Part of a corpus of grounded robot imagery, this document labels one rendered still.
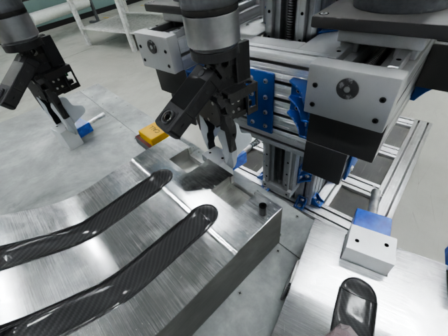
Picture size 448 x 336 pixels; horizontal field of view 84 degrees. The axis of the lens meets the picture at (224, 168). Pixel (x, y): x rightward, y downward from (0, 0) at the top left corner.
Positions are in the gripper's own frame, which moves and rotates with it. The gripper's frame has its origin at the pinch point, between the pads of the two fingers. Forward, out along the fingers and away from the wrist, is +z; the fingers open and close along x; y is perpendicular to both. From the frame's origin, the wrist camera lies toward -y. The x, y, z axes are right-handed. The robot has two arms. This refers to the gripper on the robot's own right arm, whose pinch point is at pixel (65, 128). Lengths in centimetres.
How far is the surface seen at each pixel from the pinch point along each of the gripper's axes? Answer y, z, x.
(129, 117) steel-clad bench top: 15.5, 4.6, -3.9
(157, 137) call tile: 9.2, 1.3, -23.3
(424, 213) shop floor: 96, 84, -98
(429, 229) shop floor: 87, 84, -100
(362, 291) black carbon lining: -3, -1, -69
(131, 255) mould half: -14.5, -3.7, -44.8
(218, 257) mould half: -9, -4, -54
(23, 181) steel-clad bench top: -14.4, 4.7, -2.4
